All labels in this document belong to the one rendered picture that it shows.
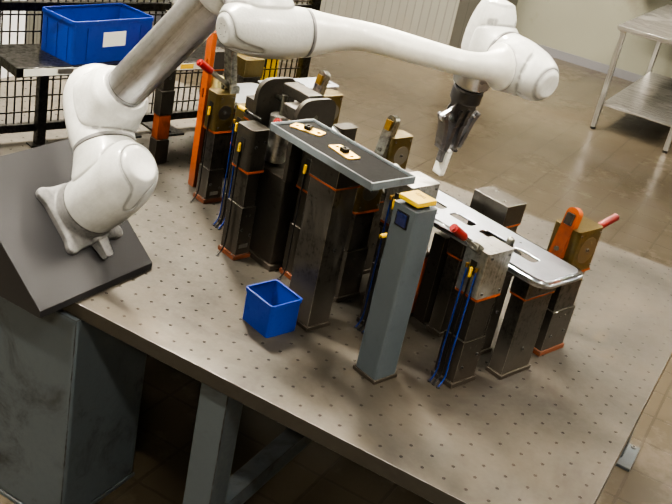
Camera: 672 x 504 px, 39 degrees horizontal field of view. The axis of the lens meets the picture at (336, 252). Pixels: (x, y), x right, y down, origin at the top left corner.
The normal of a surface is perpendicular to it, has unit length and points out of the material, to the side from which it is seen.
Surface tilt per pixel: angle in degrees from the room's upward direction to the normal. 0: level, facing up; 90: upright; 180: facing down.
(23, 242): 41
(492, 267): 90
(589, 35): 90
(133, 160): 47
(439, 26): 90
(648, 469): 0
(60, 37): 90
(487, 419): 0
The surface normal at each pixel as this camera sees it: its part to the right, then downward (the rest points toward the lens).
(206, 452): -0.49, 0.29
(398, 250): -0.74, 0.16
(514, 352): 0.65, 0.44
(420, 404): 0.19, -0.88
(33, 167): 0.69, -0.41
